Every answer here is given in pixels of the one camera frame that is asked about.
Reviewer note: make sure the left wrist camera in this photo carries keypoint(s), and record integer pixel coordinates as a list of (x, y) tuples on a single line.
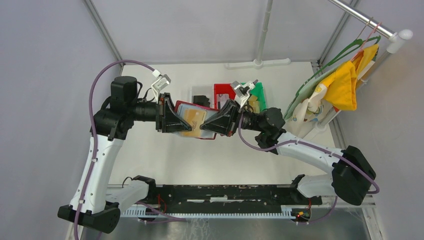
[(162, 81)]

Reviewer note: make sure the white cards in red bin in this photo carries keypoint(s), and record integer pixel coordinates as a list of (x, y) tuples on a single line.
[(221, 99)]

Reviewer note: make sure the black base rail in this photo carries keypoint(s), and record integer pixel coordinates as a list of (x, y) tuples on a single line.
[(227, 199)]

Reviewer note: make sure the yellow cloth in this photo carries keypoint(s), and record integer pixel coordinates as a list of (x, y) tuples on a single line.
[(342, 83)]

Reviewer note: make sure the clear plastic bin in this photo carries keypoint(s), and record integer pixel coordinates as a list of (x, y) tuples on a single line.
[(206, 90)]

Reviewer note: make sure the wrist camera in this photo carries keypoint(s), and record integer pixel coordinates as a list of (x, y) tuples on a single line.
[(243, 91), (162, 81)]

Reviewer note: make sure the white stand base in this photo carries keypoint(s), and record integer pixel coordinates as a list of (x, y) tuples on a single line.
[(258, 62)]

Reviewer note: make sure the gold credit card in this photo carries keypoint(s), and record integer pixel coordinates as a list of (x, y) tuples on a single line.
[(195, 117)]

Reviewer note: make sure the metal clothes rail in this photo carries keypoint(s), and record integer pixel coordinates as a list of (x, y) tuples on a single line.
[(396, 39)]

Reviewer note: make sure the white cable duct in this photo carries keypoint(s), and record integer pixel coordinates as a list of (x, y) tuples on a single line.
[(140, 211)]

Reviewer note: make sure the green plastic bin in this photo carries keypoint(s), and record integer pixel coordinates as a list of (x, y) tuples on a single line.
[(259, 92)]

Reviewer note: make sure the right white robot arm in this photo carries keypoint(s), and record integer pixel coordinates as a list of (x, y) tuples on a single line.
[(347, 173)]

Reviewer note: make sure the gold cards in green bin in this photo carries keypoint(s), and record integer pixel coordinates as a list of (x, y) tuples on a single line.
[(254, 103)]

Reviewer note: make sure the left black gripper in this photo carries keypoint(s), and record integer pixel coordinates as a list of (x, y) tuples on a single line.
[(167, 116)]

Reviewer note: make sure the black object in clear bin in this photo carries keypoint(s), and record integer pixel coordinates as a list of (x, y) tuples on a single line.
[(201, 100)]

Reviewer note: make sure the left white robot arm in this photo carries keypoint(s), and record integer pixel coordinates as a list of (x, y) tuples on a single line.
[(91, 207)]

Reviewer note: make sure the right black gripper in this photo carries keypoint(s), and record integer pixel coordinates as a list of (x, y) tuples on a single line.
[(226, 121)]

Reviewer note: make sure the patterned white cloth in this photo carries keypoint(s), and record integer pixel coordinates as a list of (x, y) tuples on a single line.
[(309, 105)]

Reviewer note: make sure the green clothes hanger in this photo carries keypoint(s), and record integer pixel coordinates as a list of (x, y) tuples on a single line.
[(334, 59)]

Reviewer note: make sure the red plastic bin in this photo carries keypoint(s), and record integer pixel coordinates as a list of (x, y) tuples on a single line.
[(223, 88)]

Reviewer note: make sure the red leather card holder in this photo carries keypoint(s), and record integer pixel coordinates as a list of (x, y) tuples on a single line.
[(180, 106)]

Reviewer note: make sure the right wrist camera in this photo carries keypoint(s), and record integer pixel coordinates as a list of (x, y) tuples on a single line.
[(243, 91)]

